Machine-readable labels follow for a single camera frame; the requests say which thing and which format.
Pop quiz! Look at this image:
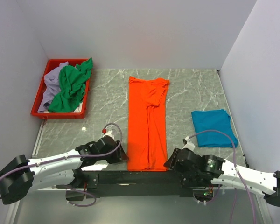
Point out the orange t shirt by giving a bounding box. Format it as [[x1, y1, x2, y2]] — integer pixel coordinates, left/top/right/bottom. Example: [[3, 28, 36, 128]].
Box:
[[127, 77, 170, 172]]

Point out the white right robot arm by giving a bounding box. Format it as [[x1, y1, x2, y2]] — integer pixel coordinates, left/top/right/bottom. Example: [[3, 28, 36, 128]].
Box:
[[164, 148, 280, 207]]

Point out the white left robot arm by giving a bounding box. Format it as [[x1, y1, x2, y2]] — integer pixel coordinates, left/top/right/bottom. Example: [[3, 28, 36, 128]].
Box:
[[0, 136, 128, 204]]

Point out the folded teal t shirt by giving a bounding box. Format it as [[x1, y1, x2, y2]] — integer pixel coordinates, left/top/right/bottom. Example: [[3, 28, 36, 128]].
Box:
[[191, 109, 238, 148]]

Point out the green t shirt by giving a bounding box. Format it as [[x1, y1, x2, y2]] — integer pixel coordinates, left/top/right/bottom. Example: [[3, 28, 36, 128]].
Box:
[[48, 58, 93, 113]]

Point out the lavender t shirt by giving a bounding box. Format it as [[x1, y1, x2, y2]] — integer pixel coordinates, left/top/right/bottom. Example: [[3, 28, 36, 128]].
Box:
[[38, 62, 69, 112]]

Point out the red plastic bin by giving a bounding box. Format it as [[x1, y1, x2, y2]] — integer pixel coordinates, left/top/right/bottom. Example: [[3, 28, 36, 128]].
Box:
[[31, 58, 90, 120]]

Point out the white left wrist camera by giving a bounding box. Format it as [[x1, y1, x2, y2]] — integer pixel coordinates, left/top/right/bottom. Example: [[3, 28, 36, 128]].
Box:
[[102, 128, 116, 139]]

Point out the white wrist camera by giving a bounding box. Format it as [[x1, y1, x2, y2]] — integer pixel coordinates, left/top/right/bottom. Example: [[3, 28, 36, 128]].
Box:
[[182, 136, 195, 151], [102, 128, 116, 139]]

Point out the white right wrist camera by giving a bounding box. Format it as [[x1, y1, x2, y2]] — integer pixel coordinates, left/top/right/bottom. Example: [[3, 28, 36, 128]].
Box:
[[182, 136, 195, 151]]

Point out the black table edge rail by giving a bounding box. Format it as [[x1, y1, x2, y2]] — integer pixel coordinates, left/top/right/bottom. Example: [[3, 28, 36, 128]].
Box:
[[56, 169, 224, 202]]

